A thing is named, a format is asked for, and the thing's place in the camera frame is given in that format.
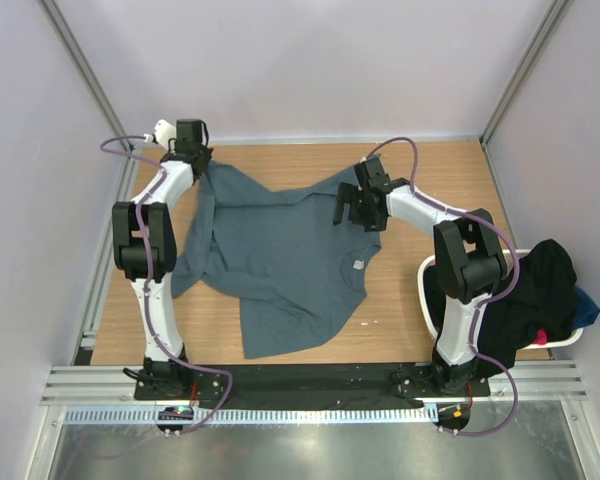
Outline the aluminium right frame rail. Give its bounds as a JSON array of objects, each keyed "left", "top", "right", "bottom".
[{"left": 479, "top": 0, "right": 573, "bottom": 151}]

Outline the aluminium front frame rail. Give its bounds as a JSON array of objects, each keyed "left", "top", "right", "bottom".
[{"left": 42, "top": 360, "right": 587, "bottom": 410}]

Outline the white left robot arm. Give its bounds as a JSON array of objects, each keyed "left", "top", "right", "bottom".
[{"left": 111, "top": 119, "right": 213, "bottom": 400}]

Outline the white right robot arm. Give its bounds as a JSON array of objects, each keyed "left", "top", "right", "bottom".
[{"left": 333, "top": 155, "right": 508, "bottom": 396}]

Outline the aluminium left frame rail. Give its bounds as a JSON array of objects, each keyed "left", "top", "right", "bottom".
[{"left": 37, "top": 0, "right": 127, "bottom": 137}]

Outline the black t-shirt in basket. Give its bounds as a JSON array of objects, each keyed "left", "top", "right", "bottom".
[{"left": 424, "top": 238, "right": 579, "bottom": 380}]

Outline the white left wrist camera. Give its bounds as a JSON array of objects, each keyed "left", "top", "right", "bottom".
[{"left": 142, "top": 119, "right": 176, "bottom": 150}]

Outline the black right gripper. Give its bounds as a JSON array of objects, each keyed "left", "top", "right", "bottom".
[{"left": 333, "top": 182, "right": 387, "bottom": 233}]

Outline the blue garment in basket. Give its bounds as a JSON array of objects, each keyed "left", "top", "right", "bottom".
[{"left": 573, "top": 286, "right": 600, "bottom": 330}]

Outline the pink garment in basket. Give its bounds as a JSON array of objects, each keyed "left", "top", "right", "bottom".
[{"left": 533, "top": 328, "right": 548, "bottom": 346}]

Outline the white slotted cable duct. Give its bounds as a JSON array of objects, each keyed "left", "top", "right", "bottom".
[{"left": 64, "top": 404, "right": 438, "bottom": 426}]

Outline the aluminium frame rail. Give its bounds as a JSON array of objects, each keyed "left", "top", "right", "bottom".
[
  {"left": 479, "top": 0, "right": 573, "bottom": 151},
  {"left": 37, "top": 0, "right": 127, "bottom": 137},
  {"left": 42, "top": 360, "right": 587, "bottom": 410}
]

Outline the teal blue t-shirt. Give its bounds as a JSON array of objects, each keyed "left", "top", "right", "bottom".
[{"left": 171, "top": 162, "right": 381, "bottom": 359}]

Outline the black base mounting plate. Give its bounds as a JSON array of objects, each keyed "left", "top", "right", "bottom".
[{"left": 123, "top": 361, "right": 490, "bottom": 408}]

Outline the white laundry basket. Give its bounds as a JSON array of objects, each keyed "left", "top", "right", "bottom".
[{"left": 416, "top": 247, "right": 588, "bottom": 349}]

